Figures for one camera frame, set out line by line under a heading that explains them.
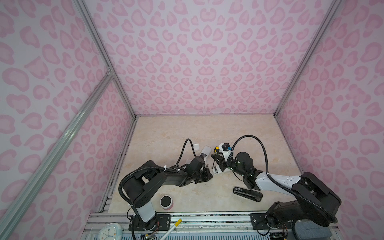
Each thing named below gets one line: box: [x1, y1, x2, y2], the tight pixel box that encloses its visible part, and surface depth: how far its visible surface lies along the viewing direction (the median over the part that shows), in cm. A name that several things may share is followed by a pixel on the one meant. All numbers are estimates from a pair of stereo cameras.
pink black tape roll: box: [159, 195, 174, 211], surface depth 77 cm
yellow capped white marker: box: [159, 218, 183, 240], surface depth 73 cm
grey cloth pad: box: [295, 220, 333, 239], surface depth 69 cm
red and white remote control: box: [199, 145, 212, 159], surface depth 100 cm
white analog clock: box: [97, 223, 123, 240], surface depth 70 cm
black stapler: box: [232, 186, 264, 202], surface depth 82 cm
